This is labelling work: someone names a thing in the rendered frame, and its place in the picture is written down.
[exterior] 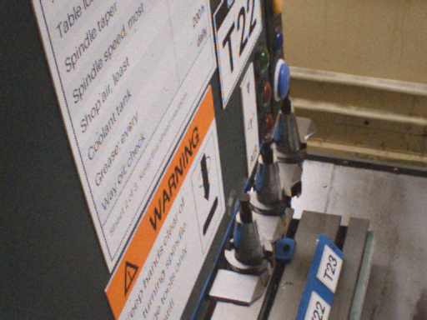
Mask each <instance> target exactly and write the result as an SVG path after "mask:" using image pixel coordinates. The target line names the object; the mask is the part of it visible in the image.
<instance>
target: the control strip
mask: <svg viewBox="0 0 427 320"><path fill-rule="evenodd" d="M273 2H274V0H264V5H265V19H266V35H267V46H266V44H265V42H260V44H259V45H258V46H257V48H256V54H255V59H254V71H255V75H256V76H257V77H258V78H261V79H260V81H259V88H258V93H257V107H258V109H259V111H261V112H263V115H262V117H261V121H260V125H259V139H260V141H261V142H262V143H266V142H267V141H268V140H269V138H268V139H266V138H265V125H266V121H267V118H268V115H269V114H270V115H271V116H272V119H273V121H274V124H275V122H276V120H277V117H278V115H279V110H280V108H281V106H282V105H283V100H284V98H278V95H277V80H278V75H279V67H280V66H281V64H282V63H284V45H283V47H282V48H281V51H280V52H276V40H277V36H278V30H279V29H281V30H282V12H281V13H280V14H275V13H274V7H273ZM282 31H283V30H282ZM264 48H267V51H268V53H269V79H268V78H267V77H264V74H265V72H266V71H265V72H261V57H262V51H263V50H264ZM266 82H268V83H269V84H270V87H271V93H272V96H271V111H270V110H269V109H267V107H268V106H267V107H264V104H263V95H264V88H265V83H266Z"/></svg>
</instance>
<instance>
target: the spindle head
mask: <svg viewBox="0 0 427 320"><path fill-rule="evenodd" d="M259 1H260V9H261V23H262V30H261V31H260V34H259V37H258V38H257V40H256V42H255V45H254V47H253V49H252V50H251V53H250V54H249V57H248V59H247V62H246V63H245V65H244V68H243V70H242V72H241V74H240V76H239V78H238V81H237V83H236V85H235V86H234V89H233V91H232V94H231V96H230V97H229V100H228V101H227V102H226V107H225V108H224V109H221V103H220V90H219V76H218V69H217V67H216V68H215V70H214V71H213V75H212V77H211V78H210V80H209V81H208V85H211V89H212V95H213V110H214V120H215V127H216V133H217V139H218V146H219V159H220V172H221V178H222V185H223V191H224V204H225V212H224V215H223V216H222V218H221V220H220V224H219V227H218V229H217V231H216V233H215V235H214V237H213V241H212V243H211V246H210V247H209V249H208V254H207V256H206V258H205V259H204V261H203V265H202V268H201V270H200V272H199V274H198V276H197V280H196V282H195V284H194V285H193V288H192V292H191V294H190V295H189V298H188V301H187V303H186V305H185V307H184V310H183V313H182V316H181V317H180V319H179V320H191V318H192V316H193V312H194V310H195V308H196V306H197V305H198V300H199V299H200V296H201V295H202V292H203V287H204V286H205V283H206V282H207V280H208V275H209V274H210V271H211V270H212V267H213V265H214V261H215V258H216V257H217V255H218V253H219V248H220V247H221V244H222V242H223V240H224V237H225V235H226V231H227V230H228V227H229V224H230V222H231V220H232V218H233V214H234V211H235V209H236V207H237V205H238V203H239V198H240V196H241V194H242V192H243V190H244V187H245V184H246V181H247V170H246V151H245V142H244V125H243V115H242V106H241V97H240V88H239V87H240V86H241V84H242V81H243V79H244V76H245V75H246V72H247V71H248V68H249V66H250V63H253V70H254V59H255V54H256V48H257V46H258V45H259V44H260V42H263V43H265V44H266V46H267V35H266V19H265V5H264V0H259ZM260 79H261V77H257V76H256V75H255V71H254V88H255V98H256V110H257V126H258V140H259V147H260V145H261V141H260V139H259V125H260V121H261V117H262V115H263V112H261V111H259V109H258V107H257V93H258V88H259V81H260ZM208 85H207V86H206V88H205V89H204V90H203V93H202V96H201V98H200V99H199V101H198V102H197V104H196V106H195V109H194V110H193V113H192V114H191V116H190V118H189V120H188V123H187V124H186V125H185V127H184V129H183V131H182V134H181V136H180V138H179V139H178V141H177V143H176V145H175V147H174V149H173V151H172V152H171V154H170V156H169V159H168V161H167V163H166V164H165V166H164V167H163V171H162V172H161V174H160V176H159V177H158V181H157V182H156V184H155V186H154V188H153V189H152V192H151V194H150V195H149V197H148V200H147V202H146V204H145V206H144V207H143V210H142V212H141V213H140V215H139V217H138V221H137V222H136V223H135V225H134V227H133V231H132V232H131V233H130V234H129V237H128V240H127V241H126V243H125V246H124V247H123V250H122V252H121V253H120V254H119V256H118V260H117V262H116V263H115V266H114V267H113V270H112V272H111V273H110V272H108V270H107V265H106V263H105V260H104V257H103V254H102V251H101V248H100V247H99V243H98V237H97V234H96V232H95V230H94V226H93V223H92V219H91V216H90V213H89V210H88V206H87V204H86V199H85V197H84V194H83V190H82V188H81V183H80V180H79V178H78V174H77V169H76V166H75V163H74V161H73V155H72V152H71V149H70V147H69V142H68V138H67V135H66V131H65V128H64V126H63V119H62V117H61V114H60V109H59V107H58V100H57V99H56V96H55V92H54V89H53V83H52V80H51V75H50V73H49V71H48V65H47V60H46V58H45V55H44V51H43V45H42V42H41V39H40V35H39V33H38V27H37V22H36V20H35V15H34V13H33V7H32V5H31V0H0V320H115V319H114V317H113V314H112V312H111V308H110V306H109V302H108V299H107V297H106V294H105V289H107V288H106V287H107V285H108V284H109V281H110V279H111V278H112V276H113V273H114V271H115V270H116V267H117V265H118V263H119V261H120V259H121V258H122V256H123V253H124V251H125V250H126V247H127V245H128V243H129V242H130V238H131V237H132V236H133V232H134V231H135V229H136V227H137V226H138V222H139V221H140V219H141V217H142V216H143V212H144V211H145V209H146V208H147V206H148V203H149V201H150V200H151V198H152V195H153V193H154V191H155V189H156V188H157V186H158V183H159V181H160V180H161V178H162V176H163V173H164V171H165V170H166V168H167V166H168V164H169V161H170V159H171V157H172V156H173V154H174V153H175V150H176V148H177V146H178V145H179V143H180V141H181V139H182V136H183V134H184V132H185V131H186V129H187V127H188V125H189V123H190V121H191V119H192V118H193V115H194V114H195V111H196V109H197V107H198V105H199V104H200V102H201V101H202V97H203V96H204V94H205V93H206V91H207V90H208Z"/></svg>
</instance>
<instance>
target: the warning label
mask: <svg viewBox="0 0 427 320"><path fill-rule="evenodd" d="M224 212H225V204H224V191H223V185H222V178H221V172H220V159H219V146H218V139H217V133H216V127H215V120H214V102H213V95H212V89H211V85H208V90H207V91H206V93H205V94H204V96H203V97H202V101H201V102H200V104H199V105H198V107H197V109H196V111H195V114H194V115H193V118H192V119H191V121H190V123H189V125H188V127H187V129H186V131H185V132H184V134H183V136H182V139H181V141H180V143H179V145H178V146H177V148H176V150H175V153H174V154H173V156H172V157H171V159H170V161H169V164H168V166H167V168H166V170H165V171H164V173H163V176H162V178H161V180H160V181H159V183H158V186H157V188H156V189H155V191H154V193H153V195H152V198H151V200H150V201H149V203H148V206H147V208H146V209H145V211H144V212H143V216H142V217H141V219H140V221H139V222H138V226H137V227H136V229H135V231H134V232H133V236H132V237H131V238H130V242H129V243H128V245H127V247H126V250H125V251H124V253H123V256H122V258H121V259H120V261H119V263H118V265H117V267H116V270H115V271H114V273H113V276H112V278H111V279H110V281H109V284H108V285H107V287H106V289H105V294H106V297H107V299H108V302H109V306H110V308H111V312H112V314H113V317H114V319H115V320H179V319H180V317H181V316H182V313H183V310H184V307H185V305H186V303H187V301H188V298H189V295H190V294H191V292H192V288H193V285H194V284H195V282H196V280H197V276H198V274H199V272H200V270H201V268H202V265H203V261H204V259H205V258H206V256H207V254H208V249H209V247H210V246H211V243H212V241H213V240H214V235H215V233H216V231H217V229H218V227H219V224H220V220H221V218H222V216H223V215H224Z"/></svg>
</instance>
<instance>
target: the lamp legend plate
mask: <svg viewBox="0 0 427 320"><path fill-rule="evenodd" d="M239 88H240V97H241V106H242V115H243V125H244V142H245V151H246V170H247V178H250V176H251V174H252V170H253V168H254V164H255V163H256V161H257V158H258V155H259V140H258V126H257V110H256V98H255V88H254V70H253V63H250V66H249V68H248V71H247V72H246V75H245V76H244V79H243V81H242V84H241V86H240V87H239Z"/></svg>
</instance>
